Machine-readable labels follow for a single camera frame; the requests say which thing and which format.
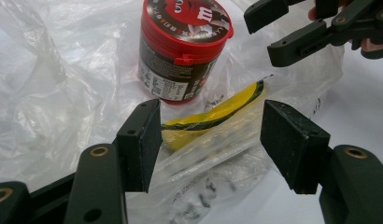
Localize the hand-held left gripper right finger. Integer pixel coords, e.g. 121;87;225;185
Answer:
260;99;383;224

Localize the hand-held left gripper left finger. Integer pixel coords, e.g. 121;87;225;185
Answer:
63;98;164;224

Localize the red lidded candy jar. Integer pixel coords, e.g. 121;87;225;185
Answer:
137;0;234;105

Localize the clear plastic bag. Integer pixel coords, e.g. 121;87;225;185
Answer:
0;0;347;224

